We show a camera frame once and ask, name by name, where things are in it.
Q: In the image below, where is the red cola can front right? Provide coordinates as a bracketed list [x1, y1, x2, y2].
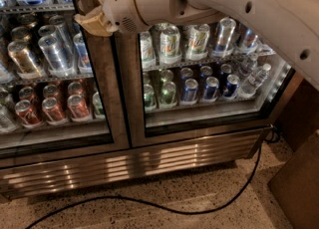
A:
[67, 95, 91, 121]

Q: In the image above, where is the white green soda can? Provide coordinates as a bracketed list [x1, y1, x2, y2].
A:
[159, 26, 181, 65]

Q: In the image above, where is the clear water bottle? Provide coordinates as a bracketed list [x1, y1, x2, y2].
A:
[237, 64, 271, 99]

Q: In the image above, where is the blue Pepsi can right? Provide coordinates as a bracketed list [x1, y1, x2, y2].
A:
[222, 75, 240, 100]

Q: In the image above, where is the blue Pepsi can left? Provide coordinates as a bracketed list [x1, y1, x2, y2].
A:
[180, 79, 198, 105]

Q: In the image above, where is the blue Pepsi can middle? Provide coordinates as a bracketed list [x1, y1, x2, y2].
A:
[201, 77, 219, 103]

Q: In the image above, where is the red cola can front middle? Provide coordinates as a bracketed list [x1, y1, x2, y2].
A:
[42, 98, 68, 125]

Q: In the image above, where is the silver blue tall can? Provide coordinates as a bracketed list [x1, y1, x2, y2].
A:
[211, 17, 236, 57]

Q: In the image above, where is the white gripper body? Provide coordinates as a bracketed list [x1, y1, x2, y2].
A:
[103, 0, 150, 35]

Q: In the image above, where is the white citrus soda can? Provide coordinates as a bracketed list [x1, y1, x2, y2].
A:
[185, 24, 210, 61]

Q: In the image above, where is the blue pepsi can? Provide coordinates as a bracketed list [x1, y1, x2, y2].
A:
[180, 79, 198, 105]
[201, 77, 219, 103]
[222, 75, 240, 100]

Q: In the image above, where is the gold drink can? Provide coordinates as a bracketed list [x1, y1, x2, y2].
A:
[7, 41, 44, 78]

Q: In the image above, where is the brown cardboard box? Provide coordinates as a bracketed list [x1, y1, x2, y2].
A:
[269, 132, 319, 229]

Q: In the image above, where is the red cola can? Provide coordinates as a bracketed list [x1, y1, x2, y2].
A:
[67, 95, 91, 121]
[42, 98, 68, 125]
[15, 100, 43, 126]

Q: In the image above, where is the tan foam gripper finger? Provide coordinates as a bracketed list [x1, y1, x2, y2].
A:
[74, 6, 114, 37]

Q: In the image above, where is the stainless steel fridge cabinet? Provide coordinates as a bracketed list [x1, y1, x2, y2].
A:
[0, 0, 319, 201]

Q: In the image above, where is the glass fridge door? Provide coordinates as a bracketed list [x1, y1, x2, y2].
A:
[116, 16, 300, 150]
[0, 0, 118, 169]

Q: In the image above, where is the red cola can front left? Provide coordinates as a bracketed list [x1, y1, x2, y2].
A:
[15, 100, 43, 126]

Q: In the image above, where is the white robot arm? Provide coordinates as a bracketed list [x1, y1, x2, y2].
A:
[75, 0, 319, 89]

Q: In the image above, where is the black power cable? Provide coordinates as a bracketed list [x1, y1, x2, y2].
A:
[25, 128, 282, 229]

